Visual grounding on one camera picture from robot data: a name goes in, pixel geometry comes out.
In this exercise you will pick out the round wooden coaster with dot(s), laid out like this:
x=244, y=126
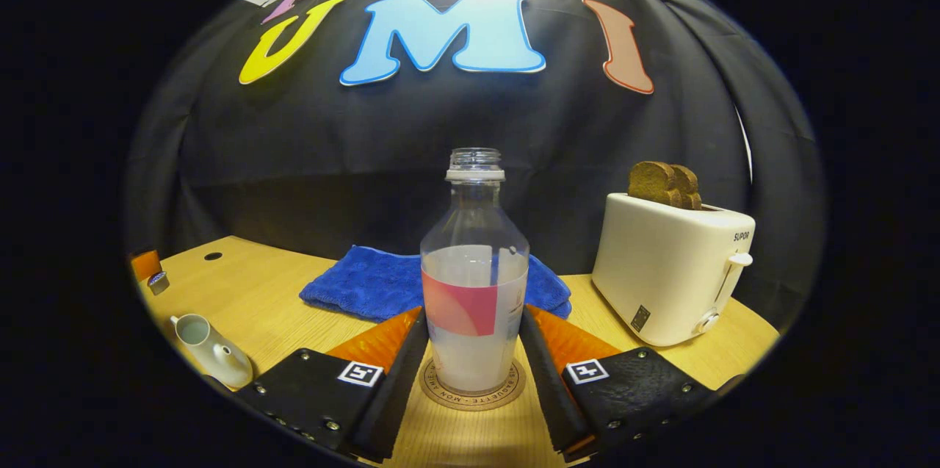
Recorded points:
x=470, y=402

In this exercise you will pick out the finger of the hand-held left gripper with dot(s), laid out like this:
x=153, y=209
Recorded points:
x=145, y=264

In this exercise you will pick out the white blue teacup lid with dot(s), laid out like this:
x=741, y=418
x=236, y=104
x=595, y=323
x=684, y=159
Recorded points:
x=158, y=283

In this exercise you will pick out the clear plastic water bottle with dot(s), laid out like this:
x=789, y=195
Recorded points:
x=474, y=358

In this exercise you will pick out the brown toast slice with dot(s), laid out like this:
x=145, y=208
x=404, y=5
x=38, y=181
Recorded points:
x=650, y=183
x=691, y=189

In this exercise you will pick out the blue towel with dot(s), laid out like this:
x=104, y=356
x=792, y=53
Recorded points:
x=360, y=284

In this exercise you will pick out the white teacup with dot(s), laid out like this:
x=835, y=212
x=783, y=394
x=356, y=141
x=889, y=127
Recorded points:
x=220, y=361

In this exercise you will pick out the white toaster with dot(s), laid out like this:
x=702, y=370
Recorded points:
x=661, y=270

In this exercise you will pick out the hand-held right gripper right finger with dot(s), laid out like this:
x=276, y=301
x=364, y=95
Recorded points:
x=543, y=398

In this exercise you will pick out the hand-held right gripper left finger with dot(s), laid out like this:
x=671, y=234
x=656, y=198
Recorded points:
x=400, y=409

